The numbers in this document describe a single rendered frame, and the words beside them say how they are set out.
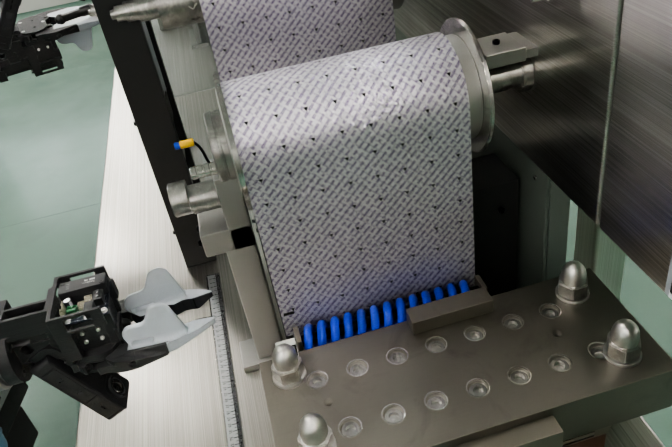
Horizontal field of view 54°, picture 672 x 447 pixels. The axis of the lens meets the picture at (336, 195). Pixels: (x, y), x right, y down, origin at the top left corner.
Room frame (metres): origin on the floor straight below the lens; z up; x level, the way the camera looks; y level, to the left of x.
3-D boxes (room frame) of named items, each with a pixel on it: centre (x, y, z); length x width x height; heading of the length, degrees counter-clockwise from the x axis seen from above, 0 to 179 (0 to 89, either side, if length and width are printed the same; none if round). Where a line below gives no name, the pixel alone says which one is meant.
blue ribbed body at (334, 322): (0.54, -0.04, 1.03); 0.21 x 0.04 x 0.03; 98
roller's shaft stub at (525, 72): (0.65, -0.20, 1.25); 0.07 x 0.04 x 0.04; 98
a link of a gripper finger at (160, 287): (0.55, 0.20, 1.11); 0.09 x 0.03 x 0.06; 107
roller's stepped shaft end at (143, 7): (0.84, 0.21, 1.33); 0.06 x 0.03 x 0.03; 98
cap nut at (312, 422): (0.38, 0.06, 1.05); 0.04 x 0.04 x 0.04
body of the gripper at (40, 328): (0.51, 0.30, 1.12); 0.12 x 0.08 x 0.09; 98
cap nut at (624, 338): (0.43, -0.26, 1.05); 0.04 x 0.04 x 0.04
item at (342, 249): (0.56, -0.03, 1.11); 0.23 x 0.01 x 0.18; 98
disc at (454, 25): (0.64, -0.16, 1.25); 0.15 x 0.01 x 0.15; 8
